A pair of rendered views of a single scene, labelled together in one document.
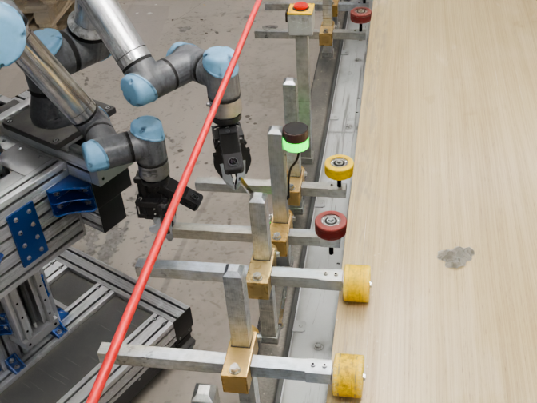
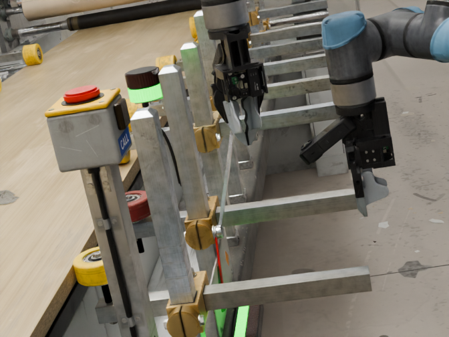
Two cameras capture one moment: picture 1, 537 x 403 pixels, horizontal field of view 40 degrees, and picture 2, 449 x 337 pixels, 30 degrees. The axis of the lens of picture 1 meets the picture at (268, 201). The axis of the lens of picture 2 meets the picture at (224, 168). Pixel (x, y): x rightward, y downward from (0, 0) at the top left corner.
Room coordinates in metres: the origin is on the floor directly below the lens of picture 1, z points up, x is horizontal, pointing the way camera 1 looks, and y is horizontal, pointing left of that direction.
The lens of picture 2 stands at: (2.88, -0.04, 1.41)
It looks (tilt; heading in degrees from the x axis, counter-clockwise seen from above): 18 degrees down; 177
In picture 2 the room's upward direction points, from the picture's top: 11 degrees counter-clockwise
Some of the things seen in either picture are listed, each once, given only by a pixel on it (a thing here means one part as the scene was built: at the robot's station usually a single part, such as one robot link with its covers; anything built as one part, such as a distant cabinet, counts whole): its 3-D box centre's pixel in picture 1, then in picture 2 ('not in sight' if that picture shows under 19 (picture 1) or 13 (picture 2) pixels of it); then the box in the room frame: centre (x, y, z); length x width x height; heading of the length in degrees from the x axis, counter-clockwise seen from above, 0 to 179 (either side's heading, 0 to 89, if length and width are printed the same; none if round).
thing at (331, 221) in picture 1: (331, 236); (135, 224); (1.40, -0.15, 0.85); 0.08 x 0.08 x 0.11
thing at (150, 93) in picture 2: (296, 141); (145, 91); (1.46, -0.08, 1.11); 0.06 x 0.06 x 0.02
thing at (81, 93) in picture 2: (300, 6); (82, 97); (1.97, -0.13, 1.22); 0.04 x 0.04 x 0.02
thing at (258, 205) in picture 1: (264, 277); (211, 156); (1.22, 0.02, 0.90); 0.03 x 0.03 x 0.48; 78
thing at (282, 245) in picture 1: (281, 231); (201, 222); (1.44, -0.03, 0.85); 0.13 x 0.06 x 0.05; 168
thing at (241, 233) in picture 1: (255, 235); (238, 215); (1.44, 0.04, 0.84); 0.43 x 0.03 x 0.04; 78
